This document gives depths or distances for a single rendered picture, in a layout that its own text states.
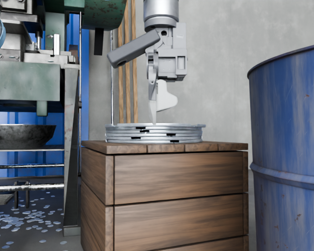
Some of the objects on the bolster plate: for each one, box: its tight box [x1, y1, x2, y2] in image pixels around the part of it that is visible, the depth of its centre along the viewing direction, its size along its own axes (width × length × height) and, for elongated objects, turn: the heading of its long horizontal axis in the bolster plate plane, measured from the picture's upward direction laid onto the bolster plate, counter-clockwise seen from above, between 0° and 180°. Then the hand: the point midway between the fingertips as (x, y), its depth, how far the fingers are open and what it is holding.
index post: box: [53, 33, 61, 56], centre depth 124 cm, size 3×3×10 cm
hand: (151, 118), depth 61 cm, fingers closed
